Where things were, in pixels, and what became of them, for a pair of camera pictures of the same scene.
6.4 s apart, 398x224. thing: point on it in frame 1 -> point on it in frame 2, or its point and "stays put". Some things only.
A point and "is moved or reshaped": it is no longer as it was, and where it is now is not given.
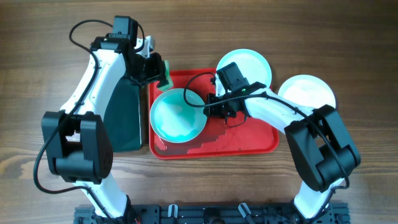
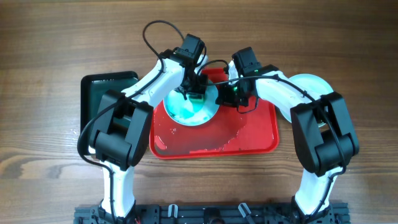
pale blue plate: [252, 65] is moved or reshaped
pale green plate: [178, 116] -> [311, 83]
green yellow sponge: [168, 77] is moved or reshaped
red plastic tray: [221, 137] stays put
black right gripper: [212, 111] -> [224, 99]
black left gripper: [157, 73] -> [201, 89]
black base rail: [257, 213] stays put
